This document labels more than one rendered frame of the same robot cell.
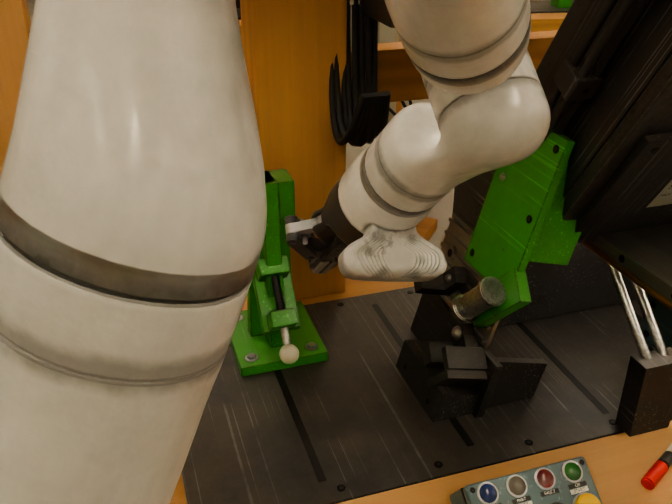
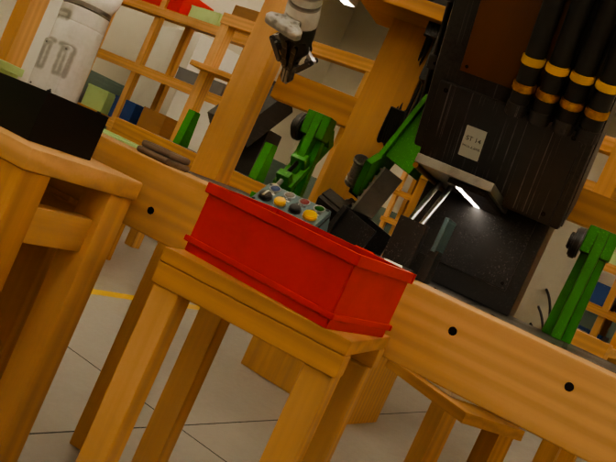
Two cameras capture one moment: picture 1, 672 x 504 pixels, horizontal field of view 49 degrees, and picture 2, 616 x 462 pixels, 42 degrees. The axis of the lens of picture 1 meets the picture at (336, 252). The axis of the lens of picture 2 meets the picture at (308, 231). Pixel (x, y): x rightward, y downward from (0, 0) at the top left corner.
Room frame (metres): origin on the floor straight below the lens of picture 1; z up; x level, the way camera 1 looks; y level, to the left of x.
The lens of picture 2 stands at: (-0.66, -1.22, 0.97)
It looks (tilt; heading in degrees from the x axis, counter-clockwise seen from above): 3 degrees down; 37
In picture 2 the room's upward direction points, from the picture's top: 24 degrees clockwise
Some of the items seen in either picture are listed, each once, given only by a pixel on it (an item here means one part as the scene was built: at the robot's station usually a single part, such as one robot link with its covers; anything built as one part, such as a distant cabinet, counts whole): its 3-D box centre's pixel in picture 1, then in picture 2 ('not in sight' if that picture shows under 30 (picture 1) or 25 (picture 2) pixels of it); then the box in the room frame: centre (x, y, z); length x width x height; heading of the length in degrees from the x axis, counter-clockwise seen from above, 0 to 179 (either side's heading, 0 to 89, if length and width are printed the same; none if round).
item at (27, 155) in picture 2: not in sight; (30, 147); (0.23, 0.14, 0.83); 0.32 x 0.32 x 0.04; 13
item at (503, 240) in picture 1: (536, 202); (415, 143); (0.85, -0.25, 1.17); 0.13 x 0.12 x 0.20; 108
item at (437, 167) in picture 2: (650, 237); (465, 190); (0.87, -0.41, 1.11); 0.39 x 0.16 x 0.03; 18
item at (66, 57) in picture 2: not in sight; (70, 53); (0.23, 0.15, 1.03); 0.09 x 0.09 x 0.17; 21
